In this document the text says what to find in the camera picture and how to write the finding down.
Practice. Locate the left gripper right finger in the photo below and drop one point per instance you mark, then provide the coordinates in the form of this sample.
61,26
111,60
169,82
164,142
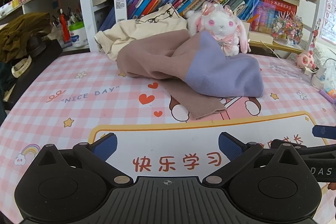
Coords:
241,156

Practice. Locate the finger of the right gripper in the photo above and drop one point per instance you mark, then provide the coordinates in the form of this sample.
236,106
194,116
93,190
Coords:
327,132

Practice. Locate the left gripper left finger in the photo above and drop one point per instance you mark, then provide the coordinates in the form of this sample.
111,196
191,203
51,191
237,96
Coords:
94,156

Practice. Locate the mauve and lavender sweater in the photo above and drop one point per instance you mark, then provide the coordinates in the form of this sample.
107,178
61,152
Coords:
193,70

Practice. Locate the pink checkered desk mat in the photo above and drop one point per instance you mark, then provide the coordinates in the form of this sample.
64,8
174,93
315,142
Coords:
84,97

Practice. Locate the small pink pig toy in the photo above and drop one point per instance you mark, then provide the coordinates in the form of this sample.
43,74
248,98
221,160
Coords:
306,60

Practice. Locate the colourful bead ornament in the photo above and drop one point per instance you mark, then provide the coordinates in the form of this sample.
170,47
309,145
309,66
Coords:
288,27

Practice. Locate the cream garment pile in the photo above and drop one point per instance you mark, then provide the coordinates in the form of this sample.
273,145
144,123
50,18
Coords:
112,40

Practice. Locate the cream wrist watch band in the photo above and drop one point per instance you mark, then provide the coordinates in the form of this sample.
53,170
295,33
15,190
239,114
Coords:
20,68

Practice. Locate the white green pen cup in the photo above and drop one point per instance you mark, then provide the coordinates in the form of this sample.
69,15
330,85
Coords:
78,35

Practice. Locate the white pink plush bunny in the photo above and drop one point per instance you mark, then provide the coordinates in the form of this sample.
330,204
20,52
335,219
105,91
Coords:
225,27

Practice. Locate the red tassel ornament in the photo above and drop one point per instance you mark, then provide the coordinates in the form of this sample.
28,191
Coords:
65,31

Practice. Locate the row of colourful books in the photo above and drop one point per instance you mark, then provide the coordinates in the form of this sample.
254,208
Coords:
247,10

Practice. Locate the olive brown cloth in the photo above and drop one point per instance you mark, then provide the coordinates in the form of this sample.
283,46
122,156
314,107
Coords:
15,35

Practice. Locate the small white barcode box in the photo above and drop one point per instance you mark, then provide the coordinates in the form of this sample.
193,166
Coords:
120,10

